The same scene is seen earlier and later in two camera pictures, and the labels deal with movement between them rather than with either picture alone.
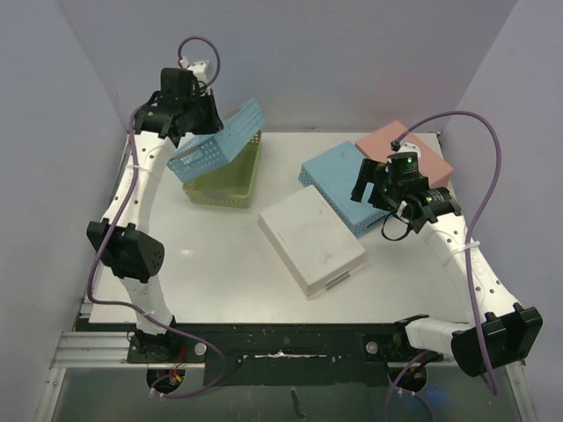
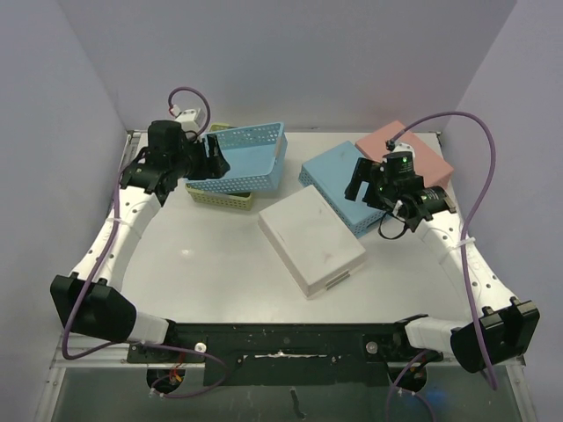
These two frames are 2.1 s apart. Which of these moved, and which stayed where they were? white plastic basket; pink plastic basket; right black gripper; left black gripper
Moved: left black gripper
Stayed: right black gripper; pink plastic basket; white plastic basket
